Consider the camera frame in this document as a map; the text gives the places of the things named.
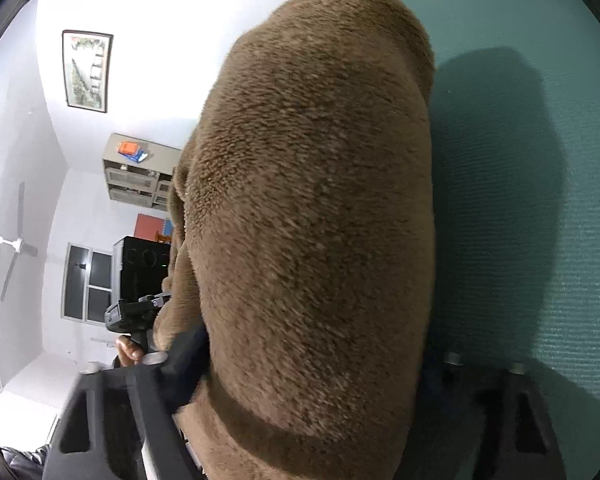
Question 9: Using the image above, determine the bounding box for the framed wall picture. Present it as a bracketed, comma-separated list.
[61, 30, 115, 114]

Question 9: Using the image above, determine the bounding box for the dark window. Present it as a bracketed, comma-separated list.
[61, 242, 116, 324]

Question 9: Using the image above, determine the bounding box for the brown fleece garment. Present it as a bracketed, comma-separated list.
[152, 0, 437, 480]

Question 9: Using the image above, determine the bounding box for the white ceiling fan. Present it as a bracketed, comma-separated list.
[0, 182, 39, 304]

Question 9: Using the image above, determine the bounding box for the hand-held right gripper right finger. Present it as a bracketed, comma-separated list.
[395, 351, 566, 480]

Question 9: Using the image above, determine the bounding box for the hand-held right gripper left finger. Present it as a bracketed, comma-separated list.
[42, 320, 211, 480]

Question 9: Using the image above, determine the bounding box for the person's black jacket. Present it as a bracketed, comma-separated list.
[0, 430, 51, 480]

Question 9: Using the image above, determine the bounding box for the red wall panel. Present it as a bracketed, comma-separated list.
[134, 212, 174, 244]

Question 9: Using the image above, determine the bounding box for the person's left hand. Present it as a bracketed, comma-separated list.
[114, 334, 149, 367]

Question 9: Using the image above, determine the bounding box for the grey glass-door cabinet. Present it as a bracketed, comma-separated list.
[102, 132, 184, 209]

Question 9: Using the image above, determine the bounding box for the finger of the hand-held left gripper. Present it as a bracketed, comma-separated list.
[138, 290, 174, 309]

